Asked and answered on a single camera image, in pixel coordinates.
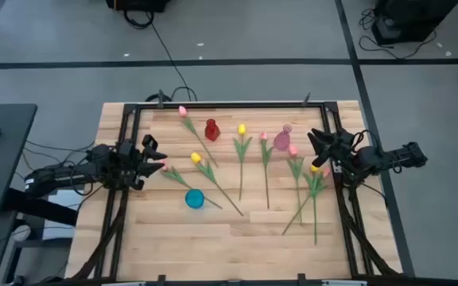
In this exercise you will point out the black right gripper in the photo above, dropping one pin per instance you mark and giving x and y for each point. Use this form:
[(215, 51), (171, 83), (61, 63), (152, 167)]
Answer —
[(344, 159)]

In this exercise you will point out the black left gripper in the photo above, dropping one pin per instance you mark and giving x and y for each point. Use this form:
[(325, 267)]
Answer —
[(123, 171)]

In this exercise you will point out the yellow artificial tulip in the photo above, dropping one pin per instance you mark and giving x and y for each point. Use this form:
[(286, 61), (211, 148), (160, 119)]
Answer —
[(195, 157), (314, 169), (241, 129)]

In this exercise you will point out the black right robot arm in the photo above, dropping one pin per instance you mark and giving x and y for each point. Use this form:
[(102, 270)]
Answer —
[(396, 157)]

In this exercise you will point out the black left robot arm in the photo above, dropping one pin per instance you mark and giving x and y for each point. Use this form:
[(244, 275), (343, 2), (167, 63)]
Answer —
[(62, 175)]

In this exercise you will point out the pink ribbed glass vase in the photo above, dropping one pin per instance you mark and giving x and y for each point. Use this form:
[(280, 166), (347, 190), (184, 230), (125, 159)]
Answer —
[(281, 141)]

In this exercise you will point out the blue embossed glass vase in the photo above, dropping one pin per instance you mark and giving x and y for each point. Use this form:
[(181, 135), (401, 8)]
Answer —
[(194, 198)]

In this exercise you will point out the red glass vase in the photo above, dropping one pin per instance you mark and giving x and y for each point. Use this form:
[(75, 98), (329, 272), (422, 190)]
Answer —
[(212, 131)]

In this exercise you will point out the dark grey desk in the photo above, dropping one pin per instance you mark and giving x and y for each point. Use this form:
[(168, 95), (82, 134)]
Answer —
[(2, 159)]

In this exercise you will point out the black equipment case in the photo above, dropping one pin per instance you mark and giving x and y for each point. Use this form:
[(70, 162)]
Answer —
[(408, 20)]

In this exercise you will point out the black floor equipment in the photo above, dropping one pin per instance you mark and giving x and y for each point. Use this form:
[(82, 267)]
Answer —
[(137, 4)]

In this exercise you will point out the white metal bracket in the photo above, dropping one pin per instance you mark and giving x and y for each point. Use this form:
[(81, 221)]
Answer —
[(337, 169)]

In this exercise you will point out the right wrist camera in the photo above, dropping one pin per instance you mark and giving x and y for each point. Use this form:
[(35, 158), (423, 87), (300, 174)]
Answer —
[(343, 137)]

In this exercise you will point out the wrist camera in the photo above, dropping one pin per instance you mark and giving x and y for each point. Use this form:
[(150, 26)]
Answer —
[(343, 137), (126, 149)]

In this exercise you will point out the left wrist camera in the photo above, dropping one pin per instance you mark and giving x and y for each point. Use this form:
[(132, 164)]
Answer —
[(126, 149)]

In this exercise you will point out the black aluminium table frame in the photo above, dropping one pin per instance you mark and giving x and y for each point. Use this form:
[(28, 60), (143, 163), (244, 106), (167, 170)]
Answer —
[(233, 105)]

